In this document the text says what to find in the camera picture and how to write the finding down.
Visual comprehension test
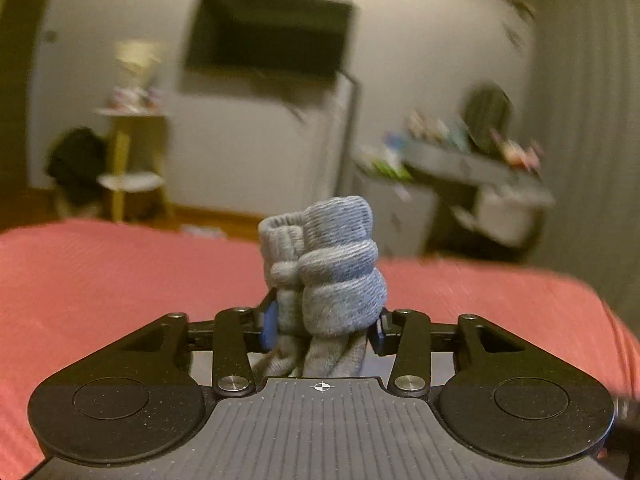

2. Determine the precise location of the white upholstered chair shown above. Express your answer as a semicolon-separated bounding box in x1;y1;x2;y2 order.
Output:
452;187;546;262

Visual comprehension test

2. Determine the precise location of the dark wooden door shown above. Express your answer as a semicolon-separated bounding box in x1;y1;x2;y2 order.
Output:
0;0;57;197

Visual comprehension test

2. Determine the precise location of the grey sock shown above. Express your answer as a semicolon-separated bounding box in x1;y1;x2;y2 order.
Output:
250;195;390;379

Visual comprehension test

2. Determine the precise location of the wall television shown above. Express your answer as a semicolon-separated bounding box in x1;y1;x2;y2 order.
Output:
183;0;355;84

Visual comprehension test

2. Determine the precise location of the grey drawer cabinet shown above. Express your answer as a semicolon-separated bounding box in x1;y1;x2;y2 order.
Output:
352;160;442;257

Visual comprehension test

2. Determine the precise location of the grey vanity desk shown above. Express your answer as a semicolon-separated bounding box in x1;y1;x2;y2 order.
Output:
400;137;556;212

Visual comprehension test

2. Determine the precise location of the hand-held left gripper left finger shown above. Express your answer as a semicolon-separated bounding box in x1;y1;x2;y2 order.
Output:
65;299;279;397

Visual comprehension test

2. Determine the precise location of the pink ribbed blanket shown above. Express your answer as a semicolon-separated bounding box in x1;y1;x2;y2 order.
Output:
0;217;640;472

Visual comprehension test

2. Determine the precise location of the green packet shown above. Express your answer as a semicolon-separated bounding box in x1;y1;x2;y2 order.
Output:
372;160;414;181

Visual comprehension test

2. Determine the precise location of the round black-framed mirror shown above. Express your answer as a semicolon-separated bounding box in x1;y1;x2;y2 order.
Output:
462;85;514;157

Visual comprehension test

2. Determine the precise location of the yellow side table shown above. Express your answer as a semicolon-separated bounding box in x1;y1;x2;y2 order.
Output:
94;107;169;224

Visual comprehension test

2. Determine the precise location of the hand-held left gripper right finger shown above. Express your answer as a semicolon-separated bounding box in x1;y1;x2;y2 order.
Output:
374;309;586;397

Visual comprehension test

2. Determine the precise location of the black bag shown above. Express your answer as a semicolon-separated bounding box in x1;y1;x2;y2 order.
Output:
46;127;109;195

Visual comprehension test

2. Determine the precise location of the wrapped flower bouquet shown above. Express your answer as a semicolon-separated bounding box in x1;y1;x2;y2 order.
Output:
113;40;164;106

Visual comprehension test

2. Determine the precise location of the blue and white box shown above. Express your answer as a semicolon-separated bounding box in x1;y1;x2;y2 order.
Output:
382;132;407;161

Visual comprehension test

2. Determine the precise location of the pink plush toy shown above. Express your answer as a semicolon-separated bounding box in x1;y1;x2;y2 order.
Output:
502;135;544;169

